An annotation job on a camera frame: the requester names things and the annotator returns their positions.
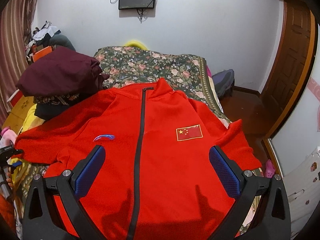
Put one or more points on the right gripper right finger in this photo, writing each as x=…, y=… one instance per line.
x=228, y=172

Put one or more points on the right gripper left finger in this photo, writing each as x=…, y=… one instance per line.
x=86, y=171

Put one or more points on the red zip jacket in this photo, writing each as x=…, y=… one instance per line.
x=156, y=181

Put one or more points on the clutter pile of clothes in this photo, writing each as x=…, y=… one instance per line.
x=48, y=35

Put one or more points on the pink croc shoe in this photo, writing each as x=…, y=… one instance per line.
x=269, y=169

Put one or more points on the yellow blanket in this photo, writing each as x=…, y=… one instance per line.
x=22, y=118

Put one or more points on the black folded garment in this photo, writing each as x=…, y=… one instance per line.
x=49, y=111

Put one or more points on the dark patterned folded garment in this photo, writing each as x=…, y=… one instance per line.
x=67, y=100

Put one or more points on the purple grey bag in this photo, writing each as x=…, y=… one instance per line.
x=224, y=82

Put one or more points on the maroon folded garment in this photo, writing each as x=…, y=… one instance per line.
x=62, y=72

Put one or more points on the green floral bed cover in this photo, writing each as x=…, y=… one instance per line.
x=185, y=72

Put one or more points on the brown wooden door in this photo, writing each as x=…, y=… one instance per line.
x=292, y=64

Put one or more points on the striped brown curtain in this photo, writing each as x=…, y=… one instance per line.
x=16, y=19

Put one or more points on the yellow pillow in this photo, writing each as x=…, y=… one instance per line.
x=136, y=44

